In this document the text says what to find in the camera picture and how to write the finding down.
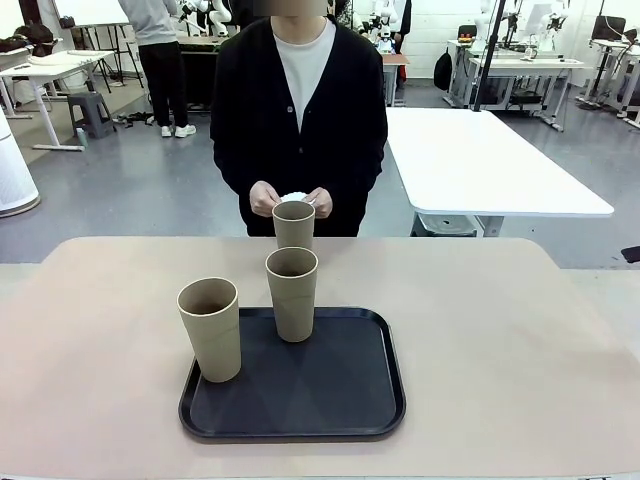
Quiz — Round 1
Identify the tall beige cup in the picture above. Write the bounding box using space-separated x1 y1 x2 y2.
264 247 320 344
176 277 243 384
271 201 317 252

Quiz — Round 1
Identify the white scalloped paper coaster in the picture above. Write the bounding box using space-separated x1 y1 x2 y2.
277 190 319 207

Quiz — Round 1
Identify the person's left forearm black sleeve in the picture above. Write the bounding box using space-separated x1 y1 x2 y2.
327 144 389 201

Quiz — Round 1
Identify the person's right forearm black sleeve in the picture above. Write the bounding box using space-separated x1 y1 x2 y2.
212 144 259 199

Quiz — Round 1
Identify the person's left hand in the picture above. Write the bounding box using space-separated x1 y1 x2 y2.
307 187 335 221

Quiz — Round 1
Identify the person's right hand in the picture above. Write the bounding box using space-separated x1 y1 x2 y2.
249 180 282 219

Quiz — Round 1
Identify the grey table base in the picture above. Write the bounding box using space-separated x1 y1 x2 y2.
410 212 479 237

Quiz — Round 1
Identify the white lab desk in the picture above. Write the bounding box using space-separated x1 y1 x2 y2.
467 55 594 132

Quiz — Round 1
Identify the black computer monitor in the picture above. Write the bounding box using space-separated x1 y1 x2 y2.
592 14 628 42

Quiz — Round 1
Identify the black metal pole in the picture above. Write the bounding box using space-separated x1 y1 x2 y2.
473 0 506 112

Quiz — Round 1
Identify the black backpack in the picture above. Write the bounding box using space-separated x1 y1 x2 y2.
433 47 454 92

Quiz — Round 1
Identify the small brown-topped table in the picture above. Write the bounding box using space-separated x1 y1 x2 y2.
382 52 411 107

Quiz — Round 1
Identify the small white robot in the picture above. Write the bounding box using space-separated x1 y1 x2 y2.
372 9 399 54

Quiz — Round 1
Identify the black rectangular serving tray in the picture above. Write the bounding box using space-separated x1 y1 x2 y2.
178 306 407 444

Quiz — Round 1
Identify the person in black cardigan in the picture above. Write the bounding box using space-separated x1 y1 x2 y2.
209 0 390 238

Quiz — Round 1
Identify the person in grey top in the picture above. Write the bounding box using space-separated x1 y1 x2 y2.
117 0 198 139

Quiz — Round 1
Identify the grey plastic stool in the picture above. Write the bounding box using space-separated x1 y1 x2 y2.
67 91 118 140

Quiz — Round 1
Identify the whiteboard on easel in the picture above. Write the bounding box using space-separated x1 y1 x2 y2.
52 0 131 26

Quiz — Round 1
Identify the white height-adjustable desk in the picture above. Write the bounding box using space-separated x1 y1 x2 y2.
0 48 117 151

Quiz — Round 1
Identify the white cylindrical air purifier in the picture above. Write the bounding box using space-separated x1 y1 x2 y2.
0 107 41 219

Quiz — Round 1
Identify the black bag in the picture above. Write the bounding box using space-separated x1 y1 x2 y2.
0 22 55 57

